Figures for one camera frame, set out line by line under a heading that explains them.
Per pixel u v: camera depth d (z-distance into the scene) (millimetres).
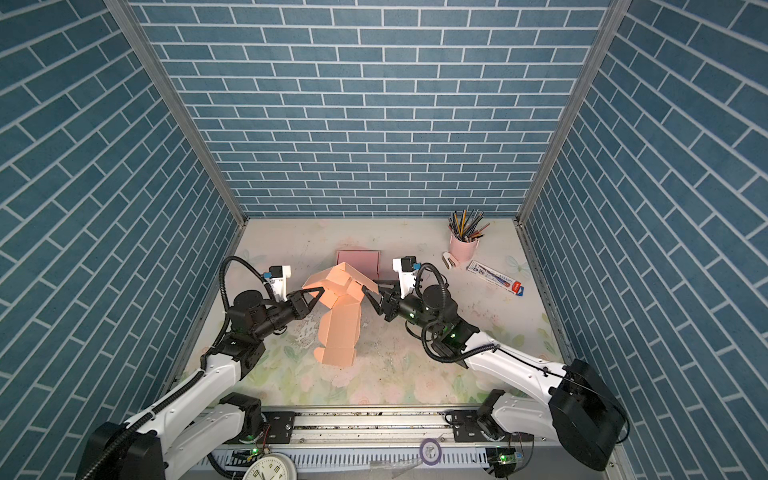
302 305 726
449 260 1050
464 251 1038
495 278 1021
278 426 741
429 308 570
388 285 705
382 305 652
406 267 643
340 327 768
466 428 735
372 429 752
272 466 655
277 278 722
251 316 608
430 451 708
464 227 1044
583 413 411
